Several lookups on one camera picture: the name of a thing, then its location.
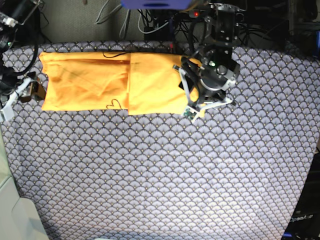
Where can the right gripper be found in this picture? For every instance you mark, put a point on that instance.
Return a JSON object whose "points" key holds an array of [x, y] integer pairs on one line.
{"points": [[9, 83]]}

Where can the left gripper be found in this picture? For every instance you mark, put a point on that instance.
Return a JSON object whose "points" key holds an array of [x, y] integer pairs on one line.
{"points": [[215, 77]]}

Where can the yellow T-shirt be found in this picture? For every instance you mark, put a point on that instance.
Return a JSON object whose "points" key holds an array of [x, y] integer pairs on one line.
{"points": [[139, 82]]}

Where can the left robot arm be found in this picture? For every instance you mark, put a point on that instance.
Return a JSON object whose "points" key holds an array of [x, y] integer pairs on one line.
{"points": [[219, 29]]}

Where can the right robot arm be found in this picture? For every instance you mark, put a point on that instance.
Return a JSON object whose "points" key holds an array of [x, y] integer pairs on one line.
{"points": [[19, 23]]}

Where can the red table clamp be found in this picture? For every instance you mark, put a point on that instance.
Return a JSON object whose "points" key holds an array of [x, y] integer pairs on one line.
{"points": [[172, 48]]}

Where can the black power strip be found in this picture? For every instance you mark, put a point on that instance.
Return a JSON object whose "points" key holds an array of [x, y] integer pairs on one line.
{"points": [[199, 13]]}

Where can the blue fan-pattern tablecloth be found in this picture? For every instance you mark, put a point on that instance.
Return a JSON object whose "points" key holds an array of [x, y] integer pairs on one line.
{"points": [[236, 174]]}

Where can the white plastic bin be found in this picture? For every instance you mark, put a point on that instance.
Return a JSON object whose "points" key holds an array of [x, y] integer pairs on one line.
{"points": [[19, 219]]}

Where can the black OpenArm box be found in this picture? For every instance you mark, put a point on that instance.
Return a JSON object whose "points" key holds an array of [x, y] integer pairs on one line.
{"points": [[305, 221]]}

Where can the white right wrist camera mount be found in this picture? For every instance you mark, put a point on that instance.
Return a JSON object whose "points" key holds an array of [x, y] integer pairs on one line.
{"points": [[7, 111]]}

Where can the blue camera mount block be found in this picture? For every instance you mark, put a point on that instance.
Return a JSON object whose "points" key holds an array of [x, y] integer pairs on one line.
{"points": [[156, 4]]}

